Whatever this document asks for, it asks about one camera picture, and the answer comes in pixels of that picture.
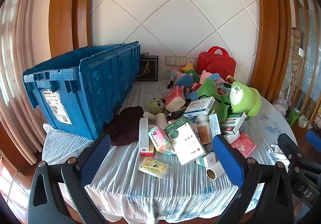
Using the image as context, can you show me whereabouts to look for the green frog plush white belly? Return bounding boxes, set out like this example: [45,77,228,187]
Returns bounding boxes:
[226,75,262,117]

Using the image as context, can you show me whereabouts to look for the white pill bottle orange label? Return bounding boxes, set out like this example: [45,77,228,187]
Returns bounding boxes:
[196,115,214,145]

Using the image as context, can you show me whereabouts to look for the large white paper roll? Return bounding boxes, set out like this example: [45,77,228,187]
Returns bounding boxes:
[155,113,168,128]

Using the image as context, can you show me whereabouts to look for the yellow plush toy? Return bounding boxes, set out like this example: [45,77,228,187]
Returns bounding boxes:
[182,62,196,73]

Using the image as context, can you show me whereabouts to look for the wooden wall trim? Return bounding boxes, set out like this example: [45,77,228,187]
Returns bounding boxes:
[48,0,96,50]
[253,0,298,103]

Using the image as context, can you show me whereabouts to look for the large white green box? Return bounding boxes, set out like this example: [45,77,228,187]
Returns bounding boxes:
[165,116,207,166]

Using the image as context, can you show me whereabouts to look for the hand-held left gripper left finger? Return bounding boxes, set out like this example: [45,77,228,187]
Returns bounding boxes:
[27,133,123,224]

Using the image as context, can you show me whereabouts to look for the white plastic bag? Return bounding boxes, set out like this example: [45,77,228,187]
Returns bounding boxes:
[272,100,289,117]

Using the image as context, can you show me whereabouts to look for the white wall socket panel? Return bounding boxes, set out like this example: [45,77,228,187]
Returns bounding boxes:
[165,55,197,67]

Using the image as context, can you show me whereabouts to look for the blue round pig plush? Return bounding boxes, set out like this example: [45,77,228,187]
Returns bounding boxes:
[175,71,200,90]

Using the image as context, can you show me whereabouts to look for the green white medicine box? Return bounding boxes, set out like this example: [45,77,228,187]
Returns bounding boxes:
[221,112,247,135]

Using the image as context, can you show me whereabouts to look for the pink curtain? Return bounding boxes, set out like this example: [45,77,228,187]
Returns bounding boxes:
[0,0,54,164]

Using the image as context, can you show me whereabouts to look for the large green plush toy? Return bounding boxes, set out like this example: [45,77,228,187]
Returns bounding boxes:
[197,78,231,121]

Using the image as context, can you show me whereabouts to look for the black gold framed picture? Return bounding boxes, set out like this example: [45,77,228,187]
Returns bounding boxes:
[136,55,159,82]

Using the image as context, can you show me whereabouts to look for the red handbag case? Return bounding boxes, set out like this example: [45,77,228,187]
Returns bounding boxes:
[196,46,236,79]

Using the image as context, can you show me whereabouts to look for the small white red-logo box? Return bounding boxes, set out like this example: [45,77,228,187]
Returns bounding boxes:
[196,152,217,168]

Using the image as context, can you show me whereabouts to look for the yellow tissue packet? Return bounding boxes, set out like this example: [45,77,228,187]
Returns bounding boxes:
[138,157,169,179]

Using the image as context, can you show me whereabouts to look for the floral cloth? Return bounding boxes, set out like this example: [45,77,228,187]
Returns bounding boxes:
[281,27,305,100]

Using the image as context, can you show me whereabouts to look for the narrow white teal box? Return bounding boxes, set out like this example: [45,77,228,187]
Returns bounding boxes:
[209,113,222,139]

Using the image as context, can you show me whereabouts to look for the pastel tissue packet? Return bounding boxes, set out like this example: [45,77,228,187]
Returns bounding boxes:
[148,126,175,156]

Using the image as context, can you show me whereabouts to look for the green one-eyed monster plush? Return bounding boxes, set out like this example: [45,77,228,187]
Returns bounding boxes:
[146,98,166,115]

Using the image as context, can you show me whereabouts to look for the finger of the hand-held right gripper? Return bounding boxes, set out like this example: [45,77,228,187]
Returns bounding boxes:
[277,133,305,177]
[306,130,321,147]

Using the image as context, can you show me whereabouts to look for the teal pink small plush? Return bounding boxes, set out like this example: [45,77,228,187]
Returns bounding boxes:
[167,69,181,89]

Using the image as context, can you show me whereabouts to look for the long white orange-ended box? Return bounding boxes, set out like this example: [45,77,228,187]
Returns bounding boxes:
[139,117,155,157]

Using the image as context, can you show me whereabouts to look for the pink tissue pack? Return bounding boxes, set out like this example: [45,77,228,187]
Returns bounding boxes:
[164,86,186,112]

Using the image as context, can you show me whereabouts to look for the pink floral tissue packet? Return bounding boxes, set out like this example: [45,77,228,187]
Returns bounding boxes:
[230,132,257,158]

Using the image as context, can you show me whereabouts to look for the maroon knit hat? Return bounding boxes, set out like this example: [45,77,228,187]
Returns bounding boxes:
[103,106,144,146]

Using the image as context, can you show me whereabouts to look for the green bottle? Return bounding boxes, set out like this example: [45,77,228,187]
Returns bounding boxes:
[287,108,300,127]

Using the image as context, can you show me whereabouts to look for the small white tape roll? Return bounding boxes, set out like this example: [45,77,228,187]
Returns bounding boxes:
[206,161,225,181]

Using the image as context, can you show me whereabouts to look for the blue plastic crate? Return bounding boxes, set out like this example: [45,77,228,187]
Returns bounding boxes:
[22,41,141,140]

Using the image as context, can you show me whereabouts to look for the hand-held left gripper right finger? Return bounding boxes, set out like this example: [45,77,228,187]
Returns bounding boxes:
[212,135,294,224]

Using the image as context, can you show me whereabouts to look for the white blue medicine box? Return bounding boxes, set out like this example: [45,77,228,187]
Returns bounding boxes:
[183,97,216,117]

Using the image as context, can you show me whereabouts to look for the crumpled white tissue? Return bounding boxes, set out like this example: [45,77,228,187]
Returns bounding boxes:
[268,144,290,166]

